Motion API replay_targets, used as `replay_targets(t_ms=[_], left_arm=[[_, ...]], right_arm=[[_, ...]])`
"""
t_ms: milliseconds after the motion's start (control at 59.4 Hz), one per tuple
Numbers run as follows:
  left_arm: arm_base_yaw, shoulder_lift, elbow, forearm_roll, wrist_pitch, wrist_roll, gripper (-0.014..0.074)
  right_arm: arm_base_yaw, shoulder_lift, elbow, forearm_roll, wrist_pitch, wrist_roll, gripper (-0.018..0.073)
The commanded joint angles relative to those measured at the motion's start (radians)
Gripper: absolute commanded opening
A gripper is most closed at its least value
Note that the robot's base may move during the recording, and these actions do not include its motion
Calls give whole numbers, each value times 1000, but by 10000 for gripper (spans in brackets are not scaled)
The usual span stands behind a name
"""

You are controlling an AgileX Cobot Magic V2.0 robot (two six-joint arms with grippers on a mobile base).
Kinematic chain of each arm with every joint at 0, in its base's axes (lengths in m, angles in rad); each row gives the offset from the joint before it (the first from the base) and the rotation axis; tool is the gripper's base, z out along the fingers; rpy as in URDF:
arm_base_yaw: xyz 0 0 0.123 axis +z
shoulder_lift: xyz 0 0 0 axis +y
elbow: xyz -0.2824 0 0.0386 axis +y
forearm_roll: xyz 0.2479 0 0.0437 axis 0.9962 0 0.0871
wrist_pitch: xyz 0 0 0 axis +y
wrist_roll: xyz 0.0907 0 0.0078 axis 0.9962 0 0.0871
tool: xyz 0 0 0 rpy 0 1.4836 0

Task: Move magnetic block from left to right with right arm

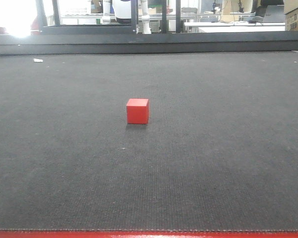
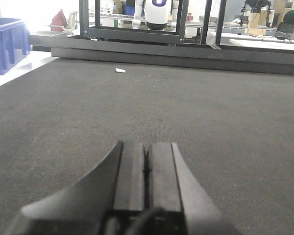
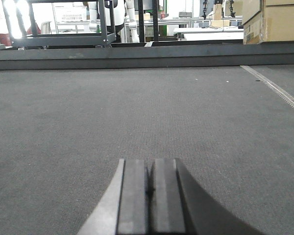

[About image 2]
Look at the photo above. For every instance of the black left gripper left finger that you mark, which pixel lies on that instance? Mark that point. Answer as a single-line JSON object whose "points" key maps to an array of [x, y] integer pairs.
{"points": [[115, 185]]}

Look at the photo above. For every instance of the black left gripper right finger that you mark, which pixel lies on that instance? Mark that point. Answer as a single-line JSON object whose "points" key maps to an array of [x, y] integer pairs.
{"points": [[173, 187]]}

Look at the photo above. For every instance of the dark grey table mat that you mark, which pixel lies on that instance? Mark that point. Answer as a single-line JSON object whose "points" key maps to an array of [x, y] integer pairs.
{"points": [[234, 130]]}

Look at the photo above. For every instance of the white paper scrap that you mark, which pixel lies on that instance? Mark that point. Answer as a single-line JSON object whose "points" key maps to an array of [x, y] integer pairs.
{"points": [[120, 70]]}

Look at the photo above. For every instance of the white work table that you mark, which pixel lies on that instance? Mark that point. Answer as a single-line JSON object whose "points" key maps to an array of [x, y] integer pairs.
{"points": [[283, 45]]}

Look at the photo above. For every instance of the white plastic chair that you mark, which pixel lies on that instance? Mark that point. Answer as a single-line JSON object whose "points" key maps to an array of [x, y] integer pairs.
{"points": [[72, 23]]}

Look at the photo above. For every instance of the dark red bag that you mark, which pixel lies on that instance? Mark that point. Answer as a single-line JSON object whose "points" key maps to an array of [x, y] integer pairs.
{"points": [[59, 21]]}

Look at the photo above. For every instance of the blue plastic crate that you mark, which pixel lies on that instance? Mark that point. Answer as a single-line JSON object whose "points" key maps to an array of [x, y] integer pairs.
{"points": [[14, 43]]}

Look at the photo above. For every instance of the black office chair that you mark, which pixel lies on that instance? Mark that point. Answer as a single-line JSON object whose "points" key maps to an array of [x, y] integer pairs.
{"points": [[285, 29]]}

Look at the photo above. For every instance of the black metal frame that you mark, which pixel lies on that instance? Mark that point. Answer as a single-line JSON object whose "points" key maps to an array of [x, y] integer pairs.
{"points": [[164, 49]]}

